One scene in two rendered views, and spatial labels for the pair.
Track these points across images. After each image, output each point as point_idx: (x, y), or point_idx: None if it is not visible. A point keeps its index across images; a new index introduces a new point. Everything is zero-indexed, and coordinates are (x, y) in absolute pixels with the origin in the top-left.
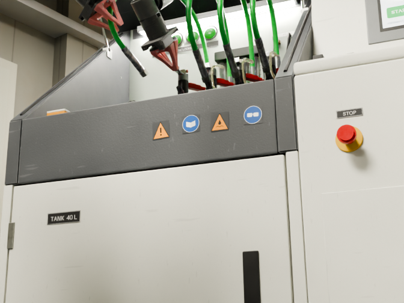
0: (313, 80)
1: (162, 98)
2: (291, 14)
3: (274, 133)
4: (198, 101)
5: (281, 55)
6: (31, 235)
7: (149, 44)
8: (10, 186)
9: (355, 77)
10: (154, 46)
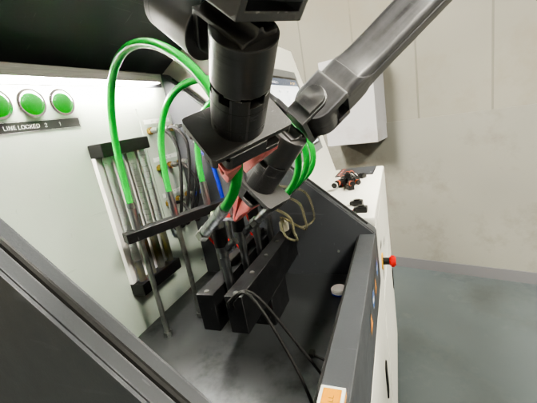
0: (377, 228)
1: (367, 287)
2: (151, 96)
3: (379, 276)
4: (371, 273)
5: (155, 147)
6: None
7: (280, 203)
8: None
9: (379, 221)
10: (251, 197)
